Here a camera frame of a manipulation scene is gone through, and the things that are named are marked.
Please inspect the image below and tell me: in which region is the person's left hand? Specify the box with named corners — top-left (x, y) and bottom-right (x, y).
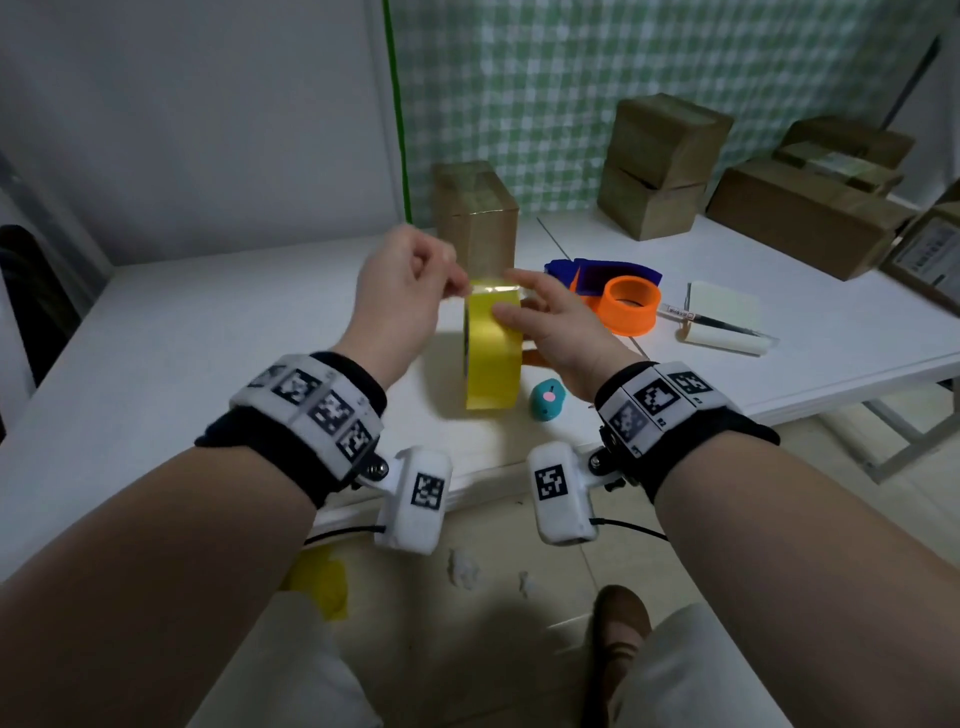
top-left (333, 223), bottom-right (472, 388)

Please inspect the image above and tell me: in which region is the person's right hand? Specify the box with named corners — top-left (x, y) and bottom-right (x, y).
top-left (491, 268), bottom-right (648, 403)

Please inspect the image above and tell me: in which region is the yellow tape roll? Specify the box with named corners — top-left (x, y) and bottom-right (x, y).
top-left (461, 279), bottom-right (526, 412)

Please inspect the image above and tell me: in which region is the person's left forearm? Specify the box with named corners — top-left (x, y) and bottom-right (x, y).
top-left (0, 441), bottom-right (318, 728)

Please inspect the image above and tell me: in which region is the person's right forearm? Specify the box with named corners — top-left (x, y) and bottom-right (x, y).
top-left (652, 431), bottom-right (960, 728)

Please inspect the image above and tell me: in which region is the small upright cardboard box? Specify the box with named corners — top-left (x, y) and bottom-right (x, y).
top-left (431, 159), bottom-right (521, 283)

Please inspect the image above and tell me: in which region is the blue tape dispenser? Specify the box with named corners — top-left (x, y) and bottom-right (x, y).
top-left (543, 257), bottom-right (665, 298)

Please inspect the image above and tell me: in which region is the teal small cutter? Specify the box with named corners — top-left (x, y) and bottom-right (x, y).
top-left (529, 378), bottom-right (568, 422)

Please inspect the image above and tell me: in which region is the orange tape roll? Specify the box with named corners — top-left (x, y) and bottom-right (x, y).
top-left (570, 275), bottom-right (662, 337)

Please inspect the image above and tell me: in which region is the right wristband with marker tags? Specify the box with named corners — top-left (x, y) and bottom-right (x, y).
top-left (592, 361), bottom-right (781, 504)

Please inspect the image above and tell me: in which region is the wristband with marker tags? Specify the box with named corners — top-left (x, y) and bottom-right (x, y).
top-left (195, 351), bottom-right (388, 511)
top-left (592, 361), bottom-right (781, 504)

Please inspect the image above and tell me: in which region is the left wristband with marker tags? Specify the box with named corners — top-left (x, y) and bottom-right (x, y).
top-left (195, 351), bottom-right (388, 511)

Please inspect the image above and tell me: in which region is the black pen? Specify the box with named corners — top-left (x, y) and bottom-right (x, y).
top-left (657, 302), bottom-right (768, 338)

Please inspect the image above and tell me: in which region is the pale yellow paper sheet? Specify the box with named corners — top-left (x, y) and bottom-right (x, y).
top-left (685, 281), bottom-right (763, 333)

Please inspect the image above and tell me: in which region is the white paper roll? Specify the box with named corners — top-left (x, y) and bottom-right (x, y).
top-left (678, 322), bottom-right (780, 358)

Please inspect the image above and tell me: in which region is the green checkered cloth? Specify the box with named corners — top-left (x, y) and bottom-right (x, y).
top-left (382, 0), bottom-right (960, 228)

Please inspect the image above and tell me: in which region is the long cardboard box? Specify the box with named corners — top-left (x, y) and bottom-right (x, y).
top-left (705, 157), bottom-right (918, 282)

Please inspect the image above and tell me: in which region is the yellow scrap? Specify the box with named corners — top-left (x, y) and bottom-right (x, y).
top-left (281, 543), bottom-right (351, 623)

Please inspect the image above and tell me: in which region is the brown shoe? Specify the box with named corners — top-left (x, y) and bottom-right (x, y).
top-left (581, 585), bottom-right (653, 728)

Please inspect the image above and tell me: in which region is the person's right leg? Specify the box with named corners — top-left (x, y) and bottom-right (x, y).
top-left (611, 603), bottom-right (793, 728)

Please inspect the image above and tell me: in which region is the person's leg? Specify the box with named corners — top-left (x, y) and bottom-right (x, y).
top-left (611, 603), bottom-right (793, 728)
top-left (187, 592), bottom-right (385, 728)

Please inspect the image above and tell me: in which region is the cardboard box with white label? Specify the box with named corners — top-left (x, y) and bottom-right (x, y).
top-left (881, 198), bottom-right (960, 318)

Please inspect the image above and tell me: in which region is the person's left leg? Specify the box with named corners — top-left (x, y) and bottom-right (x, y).
top-left (187, 592), bottom-right (385, 728)

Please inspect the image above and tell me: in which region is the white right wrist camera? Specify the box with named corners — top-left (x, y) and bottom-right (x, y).
top-left (525, 441), bottom-right (601, 547)

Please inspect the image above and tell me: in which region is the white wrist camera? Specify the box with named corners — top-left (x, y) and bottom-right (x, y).
top-left (373, 446), bottom-right (455, 557)
top-left (525, 441), bottom-right (601, 547)

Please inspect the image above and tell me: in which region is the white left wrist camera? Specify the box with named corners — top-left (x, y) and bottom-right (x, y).
top-left (373, 446), bottom-right (455, 557)

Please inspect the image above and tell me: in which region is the black right camera cable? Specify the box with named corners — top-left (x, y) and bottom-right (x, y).
top-left (588, 516), bottom-right (669, 542)

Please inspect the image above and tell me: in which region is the black camera cable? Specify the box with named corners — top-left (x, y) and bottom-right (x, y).
top-left (588, 516), bottom-right (669, 542)
top-left (303, 524), bottom-right (388, 548)

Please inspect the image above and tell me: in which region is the black left camera cable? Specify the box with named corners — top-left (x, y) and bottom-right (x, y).
top-left (303, 524), bottom-right (388, 548)

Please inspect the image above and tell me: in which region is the white metal table frame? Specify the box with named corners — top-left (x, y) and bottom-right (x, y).
top-left (819, 381), bottom-right (960, 486)

